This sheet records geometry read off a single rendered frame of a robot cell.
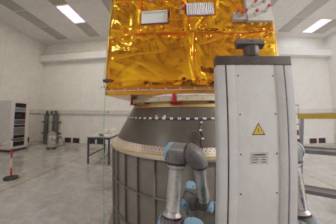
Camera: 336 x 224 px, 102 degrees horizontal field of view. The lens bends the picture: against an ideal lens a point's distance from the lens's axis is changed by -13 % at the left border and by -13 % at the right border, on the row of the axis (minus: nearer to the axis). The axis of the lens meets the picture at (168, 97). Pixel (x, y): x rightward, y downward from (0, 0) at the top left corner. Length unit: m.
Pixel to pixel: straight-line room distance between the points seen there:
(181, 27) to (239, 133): 1.42
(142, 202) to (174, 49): 1.58
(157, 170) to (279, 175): 1.00
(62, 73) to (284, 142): 9.39
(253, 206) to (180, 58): 1.42
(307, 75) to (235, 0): 7.81
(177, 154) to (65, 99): 8.52
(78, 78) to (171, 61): 7.52
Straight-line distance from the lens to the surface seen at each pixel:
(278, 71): 0.81
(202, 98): 1.59
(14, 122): 8.22
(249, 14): 2.08
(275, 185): 0.83
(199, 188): 1.05
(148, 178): 1.58
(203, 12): 2.04
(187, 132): 1.48
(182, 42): 1.80
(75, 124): 8.75
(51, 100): 9.71
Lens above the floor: 1.53
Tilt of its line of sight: 6 degrees up
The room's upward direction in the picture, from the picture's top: straight up
